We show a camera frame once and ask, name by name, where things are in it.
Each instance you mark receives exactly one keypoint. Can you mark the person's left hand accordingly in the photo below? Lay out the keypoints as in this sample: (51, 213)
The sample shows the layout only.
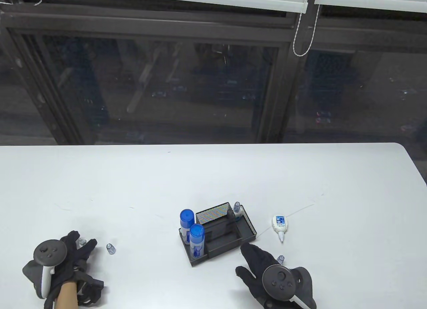
(78, 255)

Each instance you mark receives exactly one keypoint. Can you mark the person's right hand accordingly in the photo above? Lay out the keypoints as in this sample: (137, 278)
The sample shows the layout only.
(258, 262)

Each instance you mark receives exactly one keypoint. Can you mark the small white glue bottle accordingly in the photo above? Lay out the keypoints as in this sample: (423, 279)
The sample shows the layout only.
(238, 217)
(82, 242)
(279, 223)

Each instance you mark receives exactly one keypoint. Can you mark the small clear cap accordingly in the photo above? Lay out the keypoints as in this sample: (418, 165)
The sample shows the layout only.
(280, 259)
(110, 249)

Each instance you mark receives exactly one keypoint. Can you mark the blue bottle cap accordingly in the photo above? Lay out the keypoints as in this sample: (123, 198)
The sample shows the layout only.
(187, 217)
(196, 231)

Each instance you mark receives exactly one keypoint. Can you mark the person's left forearm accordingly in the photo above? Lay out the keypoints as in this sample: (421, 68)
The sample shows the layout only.
(66, 295)

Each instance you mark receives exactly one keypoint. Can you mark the black white tracking controller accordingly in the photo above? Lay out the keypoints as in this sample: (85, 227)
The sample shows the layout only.
(50, 254)
(280, 282)

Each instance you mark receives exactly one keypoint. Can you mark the black mesh desk organizer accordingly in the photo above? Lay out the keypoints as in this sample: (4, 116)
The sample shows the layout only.
(230, 235)

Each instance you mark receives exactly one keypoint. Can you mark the black wrist camera unit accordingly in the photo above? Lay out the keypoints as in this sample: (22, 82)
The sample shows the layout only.
(91, 287)

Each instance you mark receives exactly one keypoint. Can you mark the dark window frame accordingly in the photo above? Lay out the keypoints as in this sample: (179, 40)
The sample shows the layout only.
(150, 22)

